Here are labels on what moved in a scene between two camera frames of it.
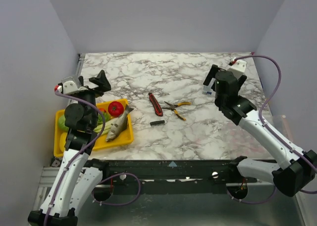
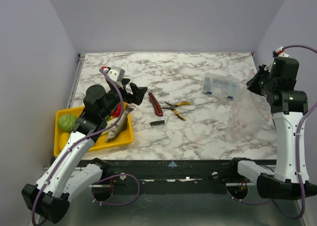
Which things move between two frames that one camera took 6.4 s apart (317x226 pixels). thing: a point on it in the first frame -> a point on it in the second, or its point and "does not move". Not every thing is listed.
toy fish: [119, 126] does not move
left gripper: [101, 81] -> [138, 93]
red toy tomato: [115, 108] does not move
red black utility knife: [158, 109] does not move
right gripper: [210, 72] -> [259, 80]
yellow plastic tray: [125, 137] does not move
